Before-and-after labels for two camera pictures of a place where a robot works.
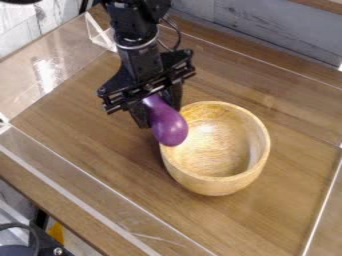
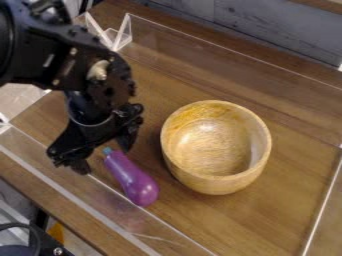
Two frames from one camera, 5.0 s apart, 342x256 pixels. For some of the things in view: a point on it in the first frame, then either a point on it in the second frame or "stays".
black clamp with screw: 46,246 stays
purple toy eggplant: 169,126 to 139,187
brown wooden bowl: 224,152 stays
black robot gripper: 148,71 to 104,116
